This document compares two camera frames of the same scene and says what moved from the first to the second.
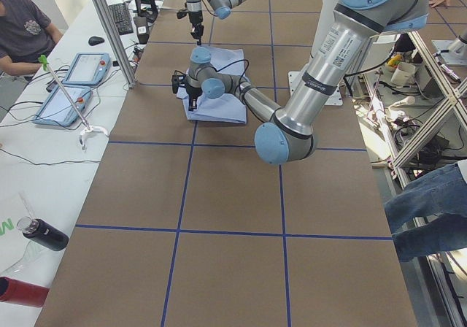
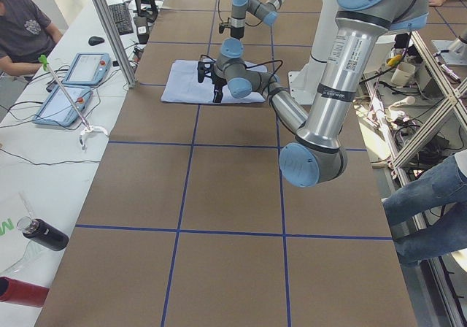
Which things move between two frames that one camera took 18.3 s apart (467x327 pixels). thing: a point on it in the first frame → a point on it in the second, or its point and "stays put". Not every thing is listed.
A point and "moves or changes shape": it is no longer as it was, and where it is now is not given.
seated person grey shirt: [26, 36] stays put
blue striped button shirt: [227, 108] moves or changes shape
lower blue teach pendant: [57, 109] stays put
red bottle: [22, 293] stays put
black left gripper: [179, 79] → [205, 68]
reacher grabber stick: [44, 63] stays put
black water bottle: [38, 231] stays put
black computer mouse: [95, 40] stays put
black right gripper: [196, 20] → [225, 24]
